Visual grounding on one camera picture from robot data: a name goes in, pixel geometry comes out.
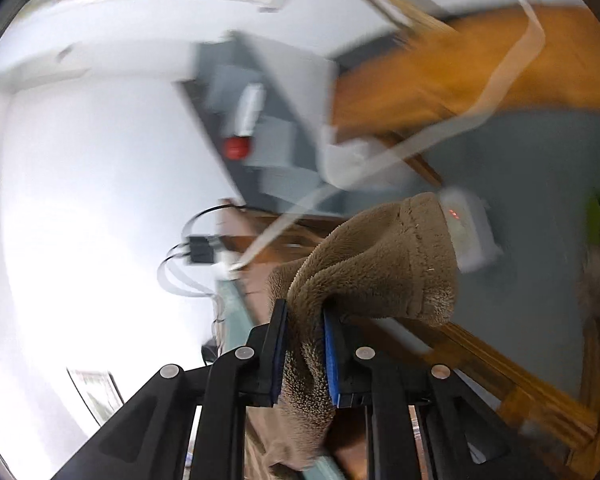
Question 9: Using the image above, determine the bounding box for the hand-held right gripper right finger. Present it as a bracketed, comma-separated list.
[322, 307, 551, 480]

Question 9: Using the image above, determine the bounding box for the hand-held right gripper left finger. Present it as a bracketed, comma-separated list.
[50, 299, 288, 480]

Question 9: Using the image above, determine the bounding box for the brown fleece towel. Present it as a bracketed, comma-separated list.
[262, 192, 458, 473]

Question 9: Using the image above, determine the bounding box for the black power adapter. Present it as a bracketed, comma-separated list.
[187, 235, 216, 265]

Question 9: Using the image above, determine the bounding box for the white device with red light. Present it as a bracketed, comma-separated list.
[440, 187, 501, 273]

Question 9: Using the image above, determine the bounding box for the white box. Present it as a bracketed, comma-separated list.
[320, 137, 411, 191]

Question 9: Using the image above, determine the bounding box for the red round object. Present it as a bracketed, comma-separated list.
[222, 132, 253, 161]

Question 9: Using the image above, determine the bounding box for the black adapter cable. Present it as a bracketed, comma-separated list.
[157, 204, 246, 301]

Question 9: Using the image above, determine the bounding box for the framed wall picture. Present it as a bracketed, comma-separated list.
[67, 367, 123, 423]

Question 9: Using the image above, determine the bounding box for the wooden furniture frame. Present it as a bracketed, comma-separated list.
[325, 0, 600, 476]

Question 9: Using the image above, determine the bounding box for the white cable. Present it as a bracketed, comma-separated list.
[230, 0, 546, 281]

